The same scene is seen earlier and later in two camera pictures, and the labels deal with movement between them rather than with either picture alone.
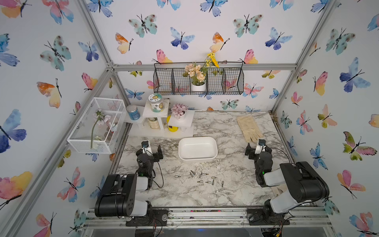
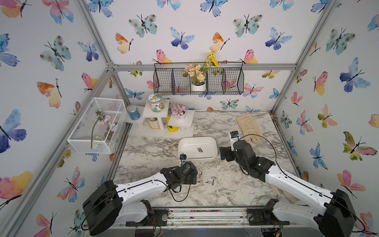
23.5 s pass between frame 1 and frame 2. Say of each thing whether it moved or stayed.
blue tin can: stayed
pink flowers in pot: stayed
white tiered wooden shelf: stayed
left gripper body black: moved
